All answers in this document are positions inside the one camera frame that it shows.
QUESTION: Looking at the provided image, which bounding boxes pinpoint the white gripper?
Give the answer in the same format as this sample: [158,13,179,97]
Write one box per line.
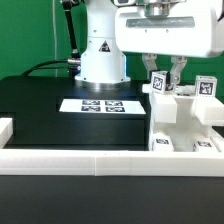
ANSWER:
[115,4,224,91]

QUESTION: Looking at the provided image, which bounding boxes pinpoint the white tagged cube nut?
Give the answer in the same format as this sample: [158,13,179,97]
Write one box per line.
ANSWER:
[151,71,167,94]
[195,75,217,97]

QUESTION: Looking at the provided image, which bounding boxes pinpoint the white chair seat part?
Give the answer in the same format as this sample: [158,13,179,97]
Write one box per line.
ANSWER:
[148,94,211,152]

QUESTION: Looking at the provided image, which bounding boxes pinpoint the white short tagged block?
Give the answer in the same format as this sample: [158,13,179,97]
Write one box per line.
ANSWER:
[153,133,174,152]

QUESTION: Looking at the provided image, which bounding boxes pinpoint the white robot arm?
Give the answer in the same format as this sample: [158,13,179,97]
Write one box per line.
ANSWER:
[77,0,224,86]

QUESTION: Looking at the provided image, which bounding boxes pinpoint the white tagged flat board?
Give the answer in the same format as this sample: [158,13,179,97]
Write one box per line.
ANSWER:
[59,99,145,115]

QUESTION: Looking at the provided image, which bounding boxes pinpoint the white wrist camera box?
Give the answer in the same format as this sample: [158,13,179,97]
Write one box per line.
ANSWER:
[114,0,136,6]

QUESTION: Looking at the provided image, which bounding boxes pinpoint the black cable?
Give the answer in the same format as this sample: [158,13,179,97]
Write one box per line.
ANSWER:
[21,59,81,78]

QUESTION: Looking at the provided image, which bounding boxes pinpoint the white fence frame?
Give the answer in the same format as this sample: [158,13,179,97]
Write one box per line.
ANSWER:
[0,118,224,177]

